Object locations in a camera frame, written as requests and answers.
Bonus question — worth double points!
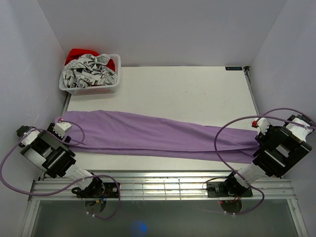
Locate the purple trousers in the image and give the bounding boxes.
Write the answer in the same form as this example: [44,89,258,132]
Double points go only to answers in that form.
[62,110,259,163]

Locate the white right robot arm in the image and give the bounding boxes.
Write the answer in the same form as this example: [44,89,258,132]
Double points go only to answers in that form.
[222,115,315,197]

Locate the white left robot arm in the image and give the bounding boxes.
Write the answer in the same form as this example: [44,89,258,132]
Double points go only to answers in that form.
[16,122,105,198]

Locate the black white printed garment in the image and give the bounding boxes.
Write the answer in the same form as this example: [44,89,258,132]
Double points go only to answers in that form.
[62,54,118,89]

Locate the dark table label sticker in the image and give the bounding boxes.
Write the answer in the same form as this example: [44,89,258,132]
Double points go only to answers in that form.
[225,66,243,71]

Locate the white plastic laundry basket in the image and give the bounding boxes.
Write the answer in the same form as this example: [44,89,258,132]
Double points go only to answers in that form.
[59,53,121,95]

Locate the red garment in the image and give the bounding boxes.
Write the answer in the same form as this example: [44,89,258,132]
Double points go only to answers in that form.
[64,48,116,71]

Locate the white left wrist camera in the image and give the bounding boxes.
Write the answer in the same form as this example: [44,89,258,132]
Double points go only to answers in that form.
[53,121,72,138]

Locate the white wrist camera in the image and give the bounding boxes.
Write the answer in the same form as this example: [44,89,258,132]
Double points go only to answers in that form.
[251,118,271,135]
[53,121,72,138]

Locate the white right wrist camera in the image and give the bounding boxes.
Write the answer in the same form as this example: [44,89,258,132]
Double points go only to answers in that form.
[251,118,271,135]

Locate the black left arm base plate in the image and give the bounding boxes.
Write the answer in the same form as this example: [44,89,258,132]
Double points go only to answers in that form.
[71,182,119,198]

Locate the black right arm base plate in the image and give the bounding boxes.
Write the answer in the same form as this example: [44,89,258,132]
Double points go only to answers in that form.
[206,181,253,198]

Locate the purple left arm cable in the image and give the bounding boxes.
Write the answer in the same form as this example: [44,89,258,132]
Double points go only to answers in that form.
[0,118,122,220]

